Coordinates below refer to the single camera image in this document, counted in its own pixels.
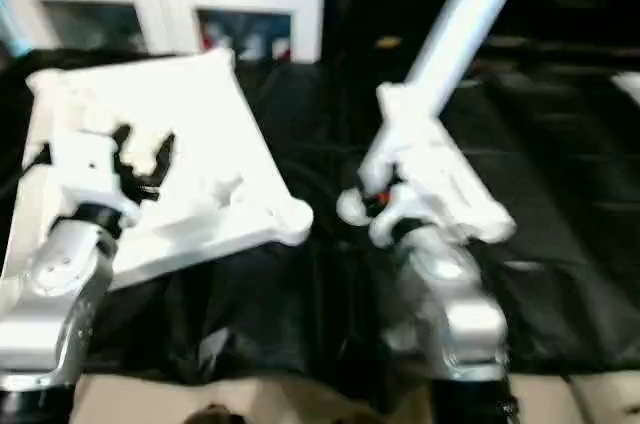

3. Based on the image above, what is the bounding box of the white plastic table top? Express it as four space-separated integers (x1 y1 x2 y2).
7 46 315 295

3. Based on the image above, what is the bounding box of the black left wrist camera cable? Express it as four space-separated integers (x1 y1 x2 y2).
22 141 54 175

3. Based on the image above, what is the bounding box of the black plastic mat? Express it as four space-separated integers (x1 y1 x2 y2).
0 43 640 390

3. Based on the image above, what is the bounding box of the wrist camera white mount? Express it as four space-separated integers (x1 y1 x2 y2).
359 81 451 195
47 128 146 225

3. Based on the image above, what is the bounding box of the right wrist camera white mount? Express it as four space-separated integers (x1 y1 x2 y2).
359 81 451 195

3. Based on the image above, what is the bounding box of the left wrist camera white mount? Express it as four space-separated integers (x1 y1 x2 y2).
47 128 146 225

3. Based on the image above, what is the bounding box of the white flat board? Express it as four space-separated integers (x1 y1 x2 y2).
612 72 640 105

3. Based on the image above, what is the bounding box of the black case with yellow label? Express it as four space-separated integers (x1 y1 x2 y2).
344 0 451 65

